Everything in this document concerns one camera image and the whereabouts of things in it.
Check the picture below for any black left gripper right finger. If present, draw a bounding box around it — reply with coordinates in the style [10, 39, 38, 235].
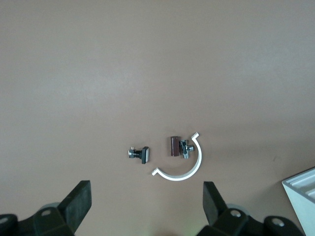
[200, 181, 306, 236]

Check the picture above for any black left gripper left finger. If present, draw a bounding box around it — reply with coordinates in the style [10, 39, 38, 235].
[0, 180, 92, 236]

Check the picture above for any white drawer cabinet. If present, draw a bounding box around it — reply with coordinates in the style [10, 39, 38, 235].
[281, 167, 315, 236]

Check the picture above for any white curved plastic clip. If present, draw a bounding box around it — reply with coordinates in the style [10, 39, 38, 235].
[151, 132, 204, 182]

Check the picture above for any brown table cover sheet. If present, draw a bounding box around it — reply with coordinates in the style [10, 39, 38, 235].
[0, 0, 315, 236]

